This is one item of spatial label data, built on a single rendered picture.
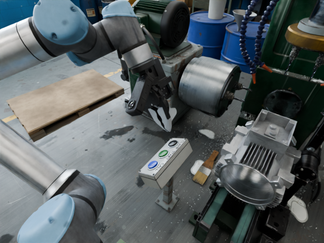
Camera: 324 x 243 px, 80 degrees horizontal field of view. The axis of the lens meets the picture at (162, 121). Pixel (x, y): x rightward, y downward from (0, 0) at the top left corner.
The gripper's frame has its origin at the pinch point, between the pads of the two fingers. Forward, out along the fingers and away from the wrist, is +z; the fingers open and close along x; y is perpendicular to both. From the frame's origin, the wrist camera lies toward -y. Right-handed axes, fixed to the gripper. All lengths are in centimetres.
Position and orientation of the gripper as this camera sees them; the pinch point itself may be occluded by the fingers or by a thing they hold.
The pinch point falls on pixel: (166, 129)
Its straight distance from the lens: 58.3
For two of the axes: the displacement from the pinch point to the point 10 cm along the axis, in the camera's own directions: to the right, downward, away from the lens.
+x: -6.9, 0.3, 7.2
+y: 6.0, -5.3, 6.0
